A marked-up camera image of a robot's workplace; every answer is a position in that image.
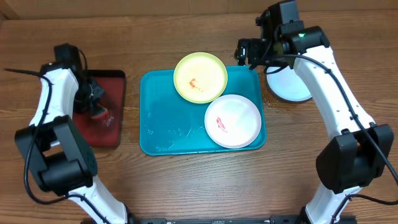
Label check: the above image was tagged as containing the light blue plastic plate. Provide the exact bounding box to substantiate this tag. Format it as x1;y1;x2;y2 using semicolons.
264;66;312;103

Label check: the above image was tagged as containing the yellow-green plastic plate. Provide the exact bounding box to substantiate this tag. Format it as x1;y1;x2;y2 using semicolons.
174;52;228;104

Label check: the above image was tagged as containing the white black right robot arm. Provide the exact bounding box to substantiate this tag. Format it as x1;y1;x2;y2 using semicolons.
234;1;394;224

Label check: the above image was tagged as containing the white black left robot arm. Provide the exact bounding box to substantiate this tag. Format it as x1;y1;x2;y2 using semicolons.
15;44;135;223

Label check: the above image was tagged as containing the black red-lined sponge tray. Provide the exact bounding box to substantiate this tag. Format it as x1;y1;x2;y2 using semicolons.
73;70;126;148

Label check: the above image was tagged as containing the teal plastic serving tray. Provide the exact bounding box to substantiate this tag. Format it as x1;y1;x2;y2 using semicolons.
139;65;267;156

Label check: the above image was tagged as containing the pink white plastic plate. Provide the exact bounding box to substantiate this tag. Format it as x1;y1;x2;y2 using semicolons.
205;95;262;149

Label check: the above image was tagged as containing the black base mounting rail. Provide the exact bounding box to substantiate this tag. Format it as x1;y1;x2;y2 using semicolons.
80;214;358;224

